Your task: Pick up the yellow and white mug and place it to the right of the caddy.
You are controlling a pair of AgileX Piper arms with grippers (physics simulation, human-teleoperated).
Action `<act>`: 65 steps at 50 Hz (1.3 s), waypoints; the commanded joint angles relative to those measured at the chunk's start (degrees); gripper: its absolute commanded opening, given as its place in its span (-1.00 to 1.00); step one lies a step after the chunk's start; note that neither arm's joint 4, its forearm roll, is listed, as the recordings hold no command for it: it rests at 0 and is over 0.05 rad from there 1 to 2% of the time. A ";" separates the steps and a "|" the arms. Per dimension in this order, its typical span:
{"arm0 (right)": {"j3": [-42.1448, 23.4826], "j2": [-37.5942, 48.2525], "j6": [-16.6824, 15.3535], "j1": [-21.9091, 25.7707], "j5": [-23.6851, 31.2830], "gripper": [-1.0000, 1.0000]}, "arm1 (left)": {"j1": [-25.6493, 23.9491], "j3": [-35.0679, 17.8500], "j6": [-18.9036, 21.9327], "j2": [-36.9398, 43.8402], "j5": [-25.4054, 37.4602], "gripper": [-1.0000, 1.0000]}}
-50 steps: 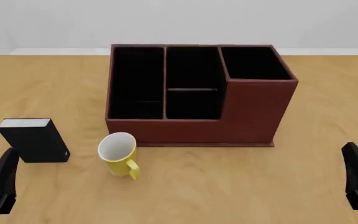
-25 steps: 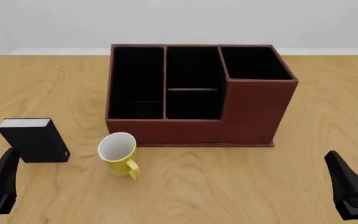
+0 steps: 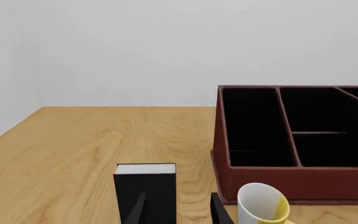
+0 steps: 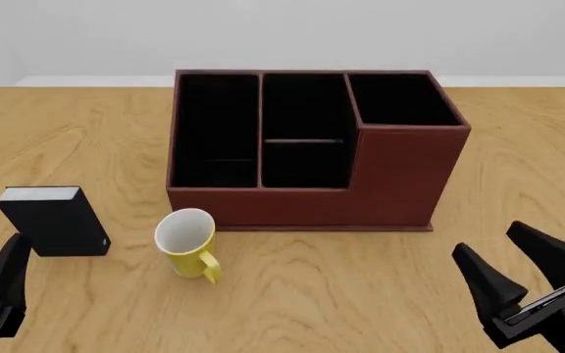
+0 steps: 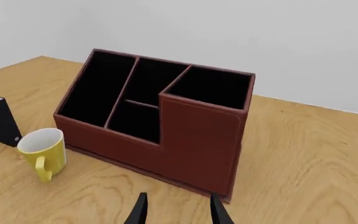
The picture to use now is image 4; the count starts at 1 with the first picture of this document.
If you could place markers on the black book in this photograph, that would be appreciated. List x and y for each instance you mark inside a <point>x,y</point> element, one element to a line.
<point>59,224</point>

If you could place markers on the yellow and white mug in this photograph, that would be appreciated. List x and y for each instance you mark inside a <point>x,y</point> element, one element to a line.
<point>191,257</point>

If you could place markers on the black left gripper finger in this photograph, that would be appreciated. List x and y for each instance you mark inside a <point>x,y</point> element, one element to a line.
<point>3,272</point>

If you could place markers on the red-brown desk caddy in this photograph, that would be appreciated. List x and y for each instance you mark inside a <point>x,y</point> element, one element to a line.
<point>312,206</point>

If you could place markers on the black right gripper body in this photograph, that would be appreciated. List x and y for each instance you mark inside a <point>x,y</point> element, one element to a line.
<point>552,320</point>

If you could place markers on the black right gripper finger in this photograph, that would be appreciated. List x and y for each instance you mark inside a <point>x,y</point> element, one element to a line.
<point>486,283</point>
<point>552,253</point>

